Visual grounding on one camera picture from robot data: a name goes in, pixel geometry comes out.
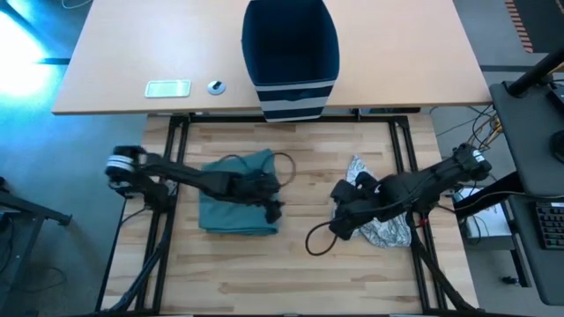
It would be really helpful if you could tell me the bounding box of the white patterned cloth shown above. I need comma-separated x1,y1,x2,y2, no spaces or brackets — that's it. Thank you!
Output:
331,153,413,249

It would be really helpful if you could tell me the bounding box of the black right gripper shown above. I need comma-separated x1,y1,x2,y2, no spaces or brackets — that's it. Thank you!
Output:
329,171,400,225

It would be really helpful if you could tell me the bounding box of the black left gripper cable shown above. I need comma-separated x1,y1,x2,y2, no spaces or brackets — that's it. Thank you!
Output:
219,151,298,188

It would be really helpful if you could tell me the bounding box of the grey desk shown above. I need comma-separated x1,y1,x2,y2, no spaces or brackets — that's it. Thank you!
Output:
489,81,564,307

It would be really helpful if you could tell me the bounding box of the beige wooden desk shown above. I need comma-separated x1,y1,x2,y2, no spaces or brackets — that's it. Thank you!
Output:
51,0,493,116

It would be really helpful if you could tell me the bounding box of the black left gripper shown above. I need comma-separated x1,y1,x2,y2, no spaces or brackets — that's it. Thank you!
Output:
228,170,286,225

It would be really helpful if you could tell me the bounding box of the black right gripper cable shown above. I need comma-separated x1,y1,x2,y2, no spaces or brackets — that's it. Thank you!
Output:
304,218,341,257

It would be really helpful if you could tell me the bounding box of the teal shirt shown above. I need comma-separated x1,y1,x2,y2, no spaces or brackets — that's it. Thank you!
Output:
197,148,283,237

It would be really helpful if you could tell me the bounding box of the yellow cable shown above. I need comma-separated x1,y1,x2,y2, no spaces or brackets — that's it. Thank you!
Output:
466,118,503,151

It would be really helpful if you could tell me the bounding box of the navy white striped fabric bin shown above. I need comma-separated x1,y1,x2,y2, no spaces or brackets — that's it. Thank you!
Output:
241,0,341,123

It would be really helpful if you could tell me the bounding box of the white box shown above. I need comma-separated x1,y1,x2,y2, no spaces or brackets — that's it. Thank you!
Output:
453,187,515,252

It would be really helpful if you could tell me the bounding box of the black support bar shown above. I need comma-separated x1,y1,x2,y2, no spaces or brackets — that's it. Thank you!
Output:
453,170,523,219

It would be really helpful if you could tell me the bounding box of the black metal stand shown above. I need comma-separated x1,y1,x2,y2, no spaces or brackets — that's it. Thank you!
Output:
0,175,73,317

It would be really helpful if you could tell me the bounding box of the black keyboard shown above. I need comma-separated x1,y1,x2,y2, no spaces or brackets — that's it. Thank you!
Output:
535,201,564,251

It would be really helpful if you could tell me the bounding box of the black pole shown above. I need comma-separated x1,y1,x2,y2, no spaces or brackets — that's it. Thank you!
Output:
506,46,564,98

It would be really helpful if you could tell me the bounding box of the black flat device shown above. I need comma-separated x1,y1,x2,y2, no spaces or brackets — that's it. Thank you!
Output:
545,83,564,116

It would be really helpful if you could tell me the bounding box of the black aluminium table frame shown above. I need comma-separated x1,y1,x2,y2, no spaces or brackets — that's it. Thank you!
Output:
94,113,479,317

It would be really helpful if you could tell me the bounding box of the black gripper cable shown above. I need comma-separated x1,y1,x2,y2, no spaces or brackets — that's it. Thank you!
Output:
304,218,341,257
219,151,298,188

